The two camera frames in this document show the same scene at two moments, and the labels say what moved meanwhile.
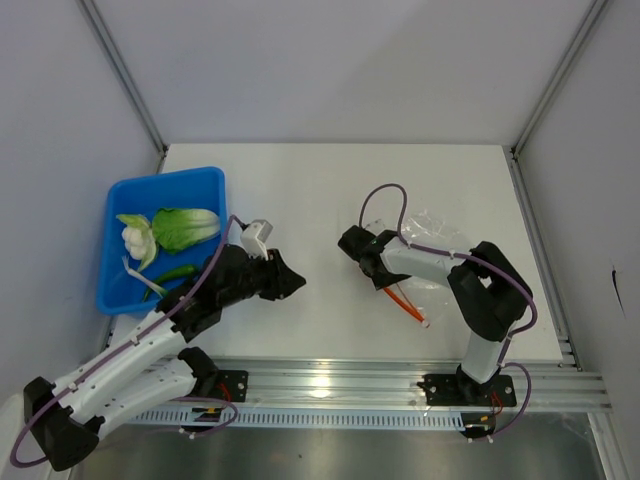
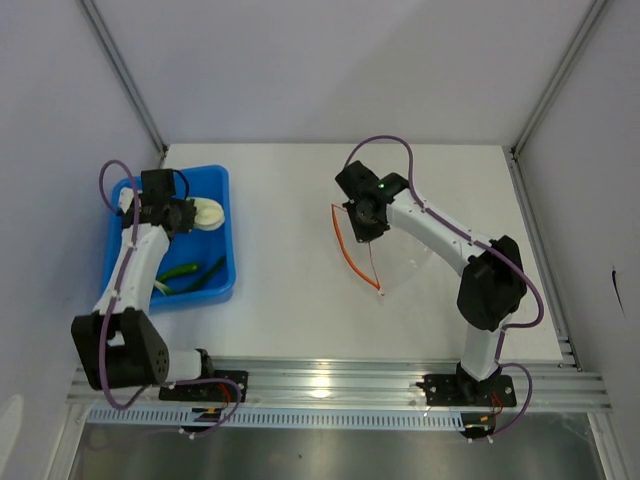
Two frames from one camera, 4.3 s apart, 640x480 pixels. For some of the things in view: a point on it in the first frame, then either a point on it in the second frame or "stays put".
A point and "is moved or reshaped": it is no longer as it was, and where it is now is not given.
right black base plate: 457,390 stays put
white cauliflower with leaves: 138,238 is moved or reshaped
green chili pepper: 175,274 stays put
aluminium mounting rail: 378,384 stays put
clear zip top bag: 435,303 is moved or reshaped
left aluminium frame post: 127,76 stays put
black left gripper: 282,285 -> 189,214
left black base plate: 231,385 stays put
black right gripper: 388,280 -> 364,234
